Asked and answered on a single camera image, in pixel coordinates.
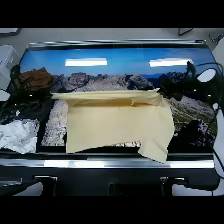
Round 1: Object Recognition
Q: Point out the cream yellow T-shirt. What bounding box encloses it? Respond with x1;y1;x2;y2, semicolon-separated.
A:
50;88;176;164

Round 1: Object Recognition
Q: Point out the brown garment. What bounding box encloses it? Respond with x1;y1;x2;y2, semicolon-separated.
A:
17;67;55;92

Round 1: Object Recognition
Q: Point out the black garment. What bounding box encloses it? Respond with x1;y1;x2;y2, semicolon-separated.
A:
0;89;56;127

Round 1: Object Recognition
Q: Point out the white garment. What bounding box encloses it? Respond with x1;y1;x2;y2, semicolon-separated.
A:
0;118;40;155

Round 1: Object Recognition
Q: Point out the silver frame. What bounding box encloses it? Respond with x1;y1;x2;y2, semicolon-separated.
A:
0;156;224;197

